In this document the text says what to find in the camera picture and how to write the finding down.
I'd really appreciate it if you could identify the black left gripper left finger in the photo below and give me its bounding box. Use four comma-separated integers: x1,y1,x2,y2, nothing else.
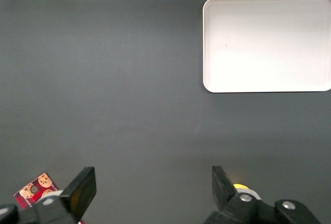
33,166,97,224

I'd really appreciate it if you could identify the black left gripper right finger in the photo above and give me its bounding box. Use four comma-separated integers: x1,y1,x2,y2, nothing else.
204,166,321,224

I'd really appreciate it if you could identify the red chocolate chip cookie box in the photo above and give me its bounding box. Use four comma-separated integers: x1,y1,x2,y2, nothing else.
13,172,86,224

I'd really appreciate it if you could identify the white rectangular plastic tray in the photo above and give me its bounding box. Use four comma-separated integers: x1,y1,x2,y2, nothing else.
202,0,331,94

